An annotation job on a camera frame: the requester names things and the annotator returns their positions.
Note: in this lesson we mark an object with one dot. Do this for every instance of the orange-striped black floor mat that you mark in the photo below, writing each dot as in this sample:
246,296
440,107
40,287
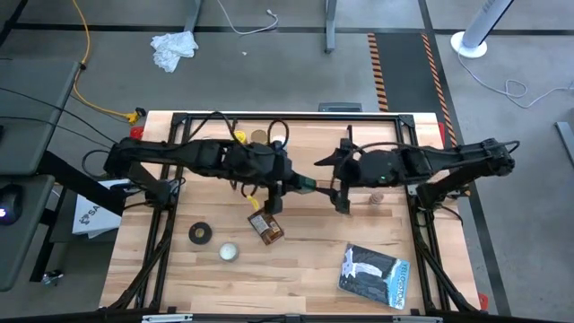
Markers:
403,67

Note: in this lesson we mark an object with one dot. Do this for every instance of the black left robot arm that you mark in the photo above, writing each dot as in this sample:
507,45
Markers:
179,157

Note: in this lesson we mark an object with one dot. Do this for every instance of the grey desk leg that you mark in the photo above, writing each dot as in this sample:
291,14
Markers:
331,27
193,13

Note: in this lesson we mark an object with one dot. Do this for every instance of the grey box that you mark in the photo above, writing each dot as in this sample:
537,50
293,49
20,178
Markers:
340,107

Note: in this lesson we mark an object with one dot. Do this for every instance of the dark green spice tin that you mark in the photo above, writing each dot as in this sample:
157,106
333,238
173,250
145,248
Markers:
308,185

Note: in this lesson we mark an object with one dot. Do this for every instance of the yellow-lid spice jar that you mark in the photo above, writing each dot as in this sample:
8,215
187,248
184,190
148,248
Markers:
240,137

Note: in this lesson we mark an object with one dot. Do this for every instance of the small round silver tin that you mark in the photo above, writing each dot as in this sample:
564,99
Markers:
228,251

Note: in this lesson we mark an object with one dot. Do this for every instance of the grey desk top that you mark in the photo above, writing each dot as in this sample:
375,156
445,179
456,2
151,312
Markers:
31,116
22,251

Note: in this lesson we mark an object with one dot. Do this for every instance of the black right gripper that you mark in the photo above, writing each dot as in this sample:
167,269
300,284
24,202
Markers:
376,168

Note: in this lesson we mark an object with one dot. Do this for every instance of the grey metal bar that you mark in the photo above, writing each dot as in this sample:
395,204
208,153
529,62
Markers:
566,143

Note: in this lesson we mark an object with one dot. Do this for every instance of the small metal caster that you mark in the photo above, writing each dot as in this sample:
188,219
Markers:
51,279

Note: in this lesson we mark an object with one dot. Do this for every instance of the silver metal bar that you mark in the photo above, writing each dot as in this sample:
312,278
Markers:
168,318
417,319

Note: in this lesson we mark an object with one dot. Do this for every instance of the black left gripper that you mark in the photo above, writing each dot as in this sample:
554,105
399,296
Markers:
282,168

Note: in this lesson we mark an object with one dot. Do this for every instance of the brown spice pouch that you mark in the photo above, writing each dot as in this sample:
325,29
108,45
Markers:
265,228

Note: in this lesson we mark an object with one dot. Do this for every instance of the black computer mouse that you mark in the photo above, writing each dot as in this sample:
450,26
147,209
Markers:
10,204

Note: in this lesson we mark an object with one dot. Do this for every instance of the yellow tag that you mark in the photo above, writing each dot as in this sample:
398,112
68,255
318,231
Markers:
253,203

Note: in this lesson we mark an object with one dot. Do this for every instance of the Yellowstone book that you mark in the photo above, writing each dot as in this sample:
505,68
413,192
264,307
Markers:
374,276

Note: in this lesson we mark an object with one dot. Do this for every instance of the black metal rig frame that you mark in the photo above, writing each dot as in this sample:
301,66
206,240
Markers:
291,116

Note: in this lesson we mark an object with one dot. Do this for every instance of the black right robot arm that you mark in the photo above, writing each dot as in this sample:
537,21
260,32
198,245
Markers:
448,159

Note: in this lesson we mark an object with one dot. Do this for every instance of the white crumpled cloth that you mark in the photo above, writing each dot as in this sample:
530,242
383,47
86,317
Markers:
172,49

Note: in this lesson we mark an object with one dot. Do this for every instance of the red corner clamp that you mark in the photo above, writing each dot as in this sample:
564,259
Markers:
441,133
482,301
136,133

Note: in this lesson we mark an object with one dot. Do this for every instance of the tan-lid spice jar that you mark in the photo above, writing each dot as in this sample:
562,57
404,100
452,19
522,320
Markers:
258,136

